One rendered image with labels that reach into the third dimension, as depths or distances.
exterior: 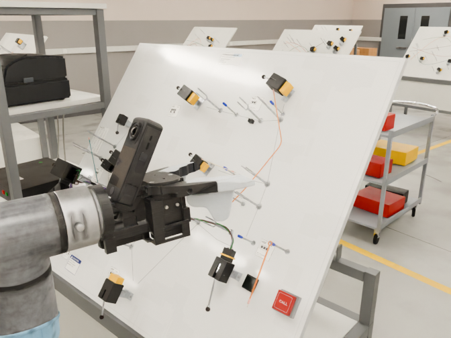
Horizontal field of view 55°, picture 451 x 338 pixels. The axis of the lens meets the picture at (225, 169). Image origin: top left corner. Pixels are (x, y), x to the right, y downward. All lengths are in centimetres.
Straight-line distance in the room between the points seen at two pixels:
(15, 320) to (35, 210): 13
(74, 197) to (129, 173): 7
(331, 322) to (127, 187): 119
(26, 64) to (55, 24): 681
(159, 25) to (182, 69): 790
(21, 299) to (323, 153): 92
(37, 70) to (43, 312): 147
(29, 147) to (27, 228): 367
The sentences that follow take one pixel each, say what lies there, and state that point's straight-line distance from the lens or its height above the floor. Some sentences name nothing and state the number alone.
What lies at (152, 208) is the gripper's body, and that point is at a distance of 56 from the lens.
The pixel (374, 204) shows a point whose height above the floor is 27.
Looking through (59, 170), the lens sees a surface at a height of 125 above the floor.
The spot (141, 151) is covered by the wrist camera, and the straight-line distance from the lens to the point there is 56.
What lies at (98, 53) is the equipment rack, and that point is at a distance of 201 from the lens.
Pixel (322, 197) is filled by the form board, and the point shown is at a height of 133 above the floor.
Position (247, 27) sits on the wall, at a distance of 1113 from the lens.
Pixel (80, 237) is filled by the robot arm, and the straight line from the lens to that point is 54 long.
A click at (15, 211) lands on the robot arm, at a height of 159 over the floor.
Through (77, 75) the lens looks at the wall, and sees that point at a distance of 889.
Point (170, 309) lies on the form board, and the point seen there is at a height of 96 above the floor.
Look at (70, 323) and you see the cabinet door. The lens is 198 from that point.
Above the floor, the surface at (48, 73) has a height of 158.
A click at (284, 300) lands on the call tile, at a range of 116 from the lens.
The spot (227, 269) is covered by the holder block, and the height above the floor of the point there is 115.
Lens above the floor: 179
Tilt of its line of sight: 19 degrees down
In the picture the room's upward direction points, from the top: straight up
